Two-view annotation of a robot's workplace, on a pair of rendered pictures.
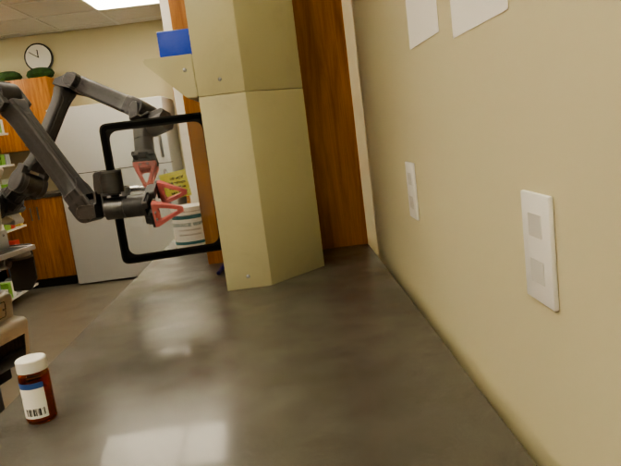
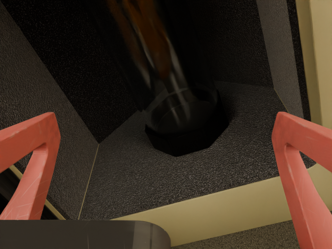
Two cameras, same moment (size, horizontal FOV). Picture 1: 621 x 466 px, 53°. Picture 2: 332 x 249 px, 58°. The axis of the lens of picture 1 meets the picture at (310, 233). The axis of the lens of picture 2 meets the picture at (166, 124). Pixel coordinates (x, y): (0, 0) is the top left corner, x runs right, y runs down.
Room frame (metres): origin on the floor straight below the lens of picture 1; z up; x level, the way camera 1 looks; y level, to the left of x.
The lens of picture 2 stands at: (1.59, 0.42, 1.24)
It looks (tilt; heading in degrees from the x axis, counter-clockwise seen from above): 33 degrees down; 286
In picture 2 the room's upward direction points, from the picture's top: 26 degrees counter-clockwise
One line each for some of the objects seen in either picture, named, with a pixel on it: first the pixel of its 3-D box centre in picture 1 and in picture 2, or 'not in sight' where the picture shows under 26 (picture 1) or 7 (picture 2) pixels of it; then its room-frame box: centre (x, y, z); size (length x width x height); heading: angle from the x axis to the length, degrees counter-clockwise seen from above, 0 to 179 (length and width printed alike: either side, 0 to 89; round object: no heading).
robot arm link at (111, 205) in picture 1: (115, 205); not in sight; (1.62, 0.49, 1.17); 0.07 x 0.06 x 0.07; 91
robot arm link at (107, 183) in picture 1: (103, 193); not in sight; (1.63, 0.52, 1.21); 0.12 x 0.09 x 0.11; 76
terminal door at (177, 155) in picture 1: (165, 188); not in sight; (1.79, 0.39, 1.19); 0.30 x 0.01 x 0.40; 98
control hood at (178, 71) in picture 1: (181, 83); not in sight; (1.66, 0.28, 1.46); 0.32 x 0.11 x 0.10; 1
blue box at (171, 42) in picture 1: (180, 50); not in sight; (1.74, 0.28, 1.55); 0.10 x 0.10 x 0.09; 1
